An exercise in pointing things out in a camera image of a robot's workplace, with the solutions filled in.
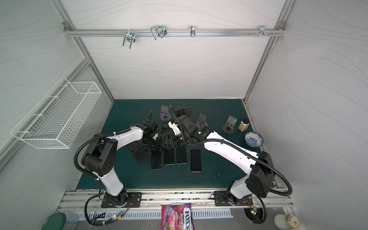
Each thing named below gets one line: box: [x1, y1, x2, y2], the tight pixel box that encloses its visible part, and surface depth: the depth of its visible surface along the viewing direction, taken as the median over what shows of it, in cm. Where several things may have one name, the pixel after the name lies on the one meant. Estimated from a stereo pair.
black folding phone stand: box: [126, 140, 150, 164], surface depth 90 cm
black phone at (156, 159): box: [150, 149, 163, 171], surface depth 86 cm
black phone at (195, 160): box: [190, 149, 202, 173], surface depth 87 cm
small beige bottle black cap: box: [238, 118, 250, 132], surface depth 98 cm
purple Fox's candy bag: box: [160, 203, 196, 230], surface depth 69 cm
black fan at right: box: [243, 202, 267, 225], surface depth 73 cm
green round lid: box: [41, 212, 67, 230], surface depth 61 cm
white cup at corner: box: [273, 213, 300, 230], surface depth 62 cm
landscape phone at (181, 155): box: [175, 146, 188, 165], surface depth 90 cm
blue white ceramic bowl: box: [244, 131, 264, 148], surface depth 97 cm
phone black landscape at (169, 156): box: [163, 147, 176, 166], surface depth 90 cm
